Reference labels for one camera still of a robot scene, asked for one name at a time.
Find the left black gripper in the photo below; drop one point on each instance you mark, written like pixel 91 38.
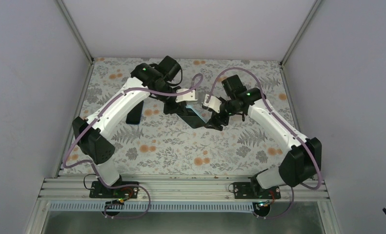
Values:
pixel 175 108

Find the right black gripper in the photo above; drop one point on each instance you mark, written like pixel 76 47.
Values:
pixel 217 125

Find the black phone light-blue case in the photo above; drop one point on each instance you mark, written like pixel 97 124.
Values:
pixel 191 117

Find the blue phone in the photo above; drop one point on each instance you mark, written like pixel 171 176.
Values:
pixel 134 116

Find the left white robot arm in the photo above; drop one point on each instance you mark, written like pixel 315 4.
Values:
pixel 91 144

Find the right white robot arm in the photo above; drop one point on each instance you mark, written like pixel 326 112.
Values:
pixel 302 154

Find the floral patterned table mat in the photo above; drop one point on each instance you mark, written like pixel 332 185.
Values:
pixel 165 145

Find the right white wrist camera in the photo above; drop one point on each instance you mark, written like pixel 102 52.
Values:
pixel 211 103

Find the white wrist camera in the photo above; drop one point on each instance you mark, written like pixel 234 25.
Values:
pixel 211 103
pixel 188 97

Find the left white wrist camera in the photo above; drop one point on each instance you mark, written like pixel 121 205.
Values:
pixel 188 97

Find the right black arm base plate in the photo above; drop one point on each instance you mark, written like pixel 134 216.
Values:
pixel 246 190

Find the light-blue slotted cable duct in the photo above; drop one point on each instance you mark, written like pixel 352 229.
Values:
pixel 154 206

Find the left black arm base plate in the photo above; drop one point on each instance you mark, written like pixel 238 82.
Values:
pixel 97 190

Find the left aluminium frame post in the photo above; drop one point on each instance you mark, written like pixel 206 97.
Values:
pixel 70 22

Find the aluminium frame post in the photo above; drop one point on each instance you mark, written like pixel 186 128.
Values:
pixel 301 31
pixel 70 22

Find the right aluminium frame post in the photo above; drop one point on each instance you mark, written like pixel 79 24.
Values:
pixel 301 31

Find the aluminium front rail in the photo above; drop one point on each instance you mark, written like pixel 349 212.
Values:
pixel 170 188

